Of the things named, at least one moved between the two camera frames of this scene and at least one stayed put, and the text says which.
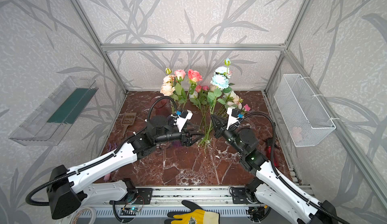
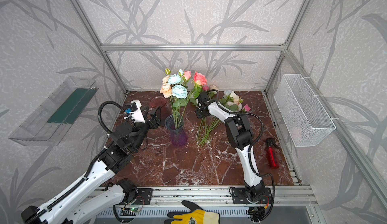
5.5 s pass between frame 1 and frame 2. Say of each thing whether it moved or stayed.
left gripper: moved
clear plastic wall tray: stayed
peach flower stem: stayed
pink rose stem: moved
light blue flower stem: moved
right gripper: moved
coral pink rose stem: moved
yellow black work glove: stayed
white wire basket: stayed
